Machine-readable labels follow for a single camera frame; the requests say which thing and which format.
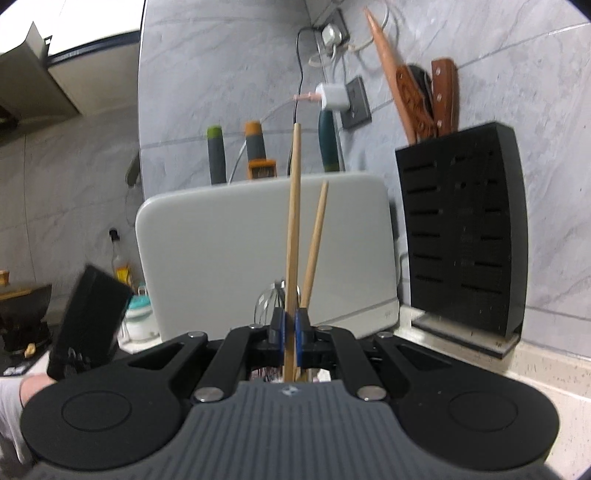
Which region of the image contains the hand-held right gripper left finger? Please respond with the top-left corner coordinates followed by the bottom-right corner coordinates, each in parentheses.
top-left (128, 307), bottom-right (287, 403)

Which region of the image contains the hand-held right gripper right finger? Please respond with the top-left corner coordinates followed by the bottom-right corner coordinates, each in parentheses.
top-left (294, 307), bottom-right (452, 403)

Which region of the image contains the metal whisk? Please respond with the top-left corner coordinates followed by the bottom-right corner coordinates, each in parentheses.
top-left (252, 278), bottom-right (290, 329)

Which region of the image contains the person's left forearm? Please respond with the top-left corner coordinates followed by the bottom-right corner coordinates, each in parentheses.
top-left (0, 374), bottom-right (55, 468)

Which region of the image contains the white cup with teal lid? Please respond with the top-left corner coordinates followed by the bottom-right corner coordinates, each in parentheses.
top-left (124, 283), bottom-right (161, 343)

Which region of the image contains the black wok with lid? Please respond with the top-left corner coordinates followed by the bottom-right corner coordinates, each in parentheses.
top-left (0, 270), bottom-right (53, 357)

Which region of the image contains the oil bottle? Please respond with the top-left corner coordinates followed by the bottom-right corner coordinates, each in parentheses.
top-left (109, 228), bottom-right (133, 285)

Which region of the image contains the white knife holder appliance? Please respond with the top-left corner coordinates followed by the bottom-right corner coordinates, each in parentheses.
top-left (135, 171), bottom-right (401, 343)

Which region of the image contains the black knife block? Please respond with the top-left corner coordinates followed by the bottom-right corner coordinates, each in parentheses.
top-left (394, 122), bottom-right (528, 359)

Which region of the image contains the range hood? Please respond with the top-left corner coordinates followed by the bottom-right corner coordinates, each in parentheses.
top-left (0, 22), bottom-right (83, 136)

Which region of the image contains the white USB charger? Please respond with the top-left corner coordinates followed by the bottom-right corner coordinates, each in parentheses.
top-left (316, 82), bottom-right (352, 112)

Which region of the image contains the orange square handle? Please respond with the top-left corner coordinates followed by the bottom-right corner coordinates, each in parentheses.
top-left (246, 159), bottom-right (278, 180)

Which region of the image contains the grey knife handle green tip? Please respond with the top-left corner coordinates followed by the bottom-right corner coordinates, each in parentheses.
top-left (206, 125), bottom-right (228, 186)

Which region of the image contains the grey knife handle orange tip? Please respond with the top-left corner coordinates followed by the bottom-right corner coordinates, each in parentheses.
top-left (244, 121), bottom-right (267, 162)

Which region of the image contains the dark green knife handle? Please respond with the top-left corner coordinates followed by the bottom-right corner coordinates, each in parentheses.
top-left (318, 110), bottom-right (342, 173)

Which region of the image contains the white cable with pink plug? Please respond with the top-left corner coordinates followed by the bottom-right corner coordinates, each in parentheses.
top-left (228, 91), bottom-right (320, 183)

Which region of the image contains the grey wall socket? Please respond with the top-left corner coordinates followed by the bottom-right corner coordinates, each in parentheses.
top-left (339, 76), bottom-right (373, 129)

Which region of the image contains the black cable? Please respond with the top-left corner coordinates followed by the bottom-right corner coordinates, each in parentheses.
top-left (288, 25), bottom-right (325, 177)

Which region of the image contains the black knife handle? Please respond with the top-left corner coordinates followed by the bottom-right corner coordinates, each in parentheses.
top-left (410, 66), bottom-right (435, 117)

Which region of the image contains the wall socket with round plug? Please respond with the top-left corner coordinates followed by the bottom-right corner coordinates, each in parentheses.
top-left (315, 6), bottom-right (350, 48)

